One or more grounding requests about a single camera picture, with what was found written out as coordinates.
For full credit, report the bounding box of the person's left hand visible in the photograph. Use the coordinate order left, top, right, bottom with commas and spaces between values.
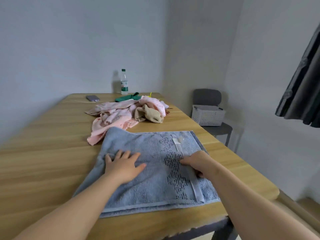
104, 150, 147, 185

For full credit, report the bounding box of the person's right hand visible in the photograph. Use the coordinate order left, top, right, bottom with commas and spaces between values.
179, 150, 220, 179

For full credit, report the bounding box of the grey-blue towel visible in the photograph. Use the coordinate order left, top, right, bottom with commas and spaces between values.
72, 126, 221, 219

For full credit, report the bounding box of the salmon pink scalloped towel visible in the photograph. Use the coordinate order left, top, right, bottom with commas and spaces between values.
87, 117, 139, 146

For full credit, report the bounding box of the white plastic basket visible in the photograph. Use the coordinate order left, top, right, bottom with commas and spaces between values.
191, 105, 226, 127

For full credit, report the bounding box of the tan brown towel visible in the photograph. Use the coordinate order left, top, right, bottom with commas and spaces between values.
134, 104, 164, 124

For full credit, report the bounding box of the pale pink towel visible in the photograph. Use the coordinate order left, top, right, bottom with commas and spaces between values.
85, 100, 140, 125

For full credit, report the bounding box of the green cloth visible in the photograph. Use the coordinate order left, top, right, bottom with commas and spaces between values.
115, 92, 142, 102

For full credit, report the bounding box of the pink dotted cloth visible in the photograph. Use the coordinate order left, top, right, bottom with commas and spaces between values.
139, 95, 167, 117

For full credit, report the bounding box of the person's left forearm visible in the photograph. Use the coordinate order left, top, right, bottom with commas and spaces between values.
12, 172, 118, 240

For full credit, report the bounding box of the person's right forearm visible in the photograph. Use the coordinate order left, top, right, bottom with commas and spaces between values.
207, 160, 320, 240

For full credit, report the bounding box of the grey chair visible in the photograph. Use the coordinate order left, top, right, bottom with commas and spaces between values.
193, 89, 233, 147

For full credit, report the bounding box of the wooden table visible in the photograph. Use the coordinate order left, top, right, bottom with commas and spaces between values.
0, 93, 280, 240

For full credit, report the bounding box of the clear green-label water bottle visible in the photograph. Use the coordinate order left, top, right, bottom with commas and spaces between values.
120, 69, 129, 95

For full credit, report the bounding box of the dark grey curtain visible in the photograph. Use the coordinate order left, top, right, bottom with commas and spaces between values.
275, 23, 320, 128

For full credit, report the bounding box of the white charging cable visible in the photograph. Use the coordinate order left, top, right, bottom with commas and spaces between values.
66, 98, 97, 104

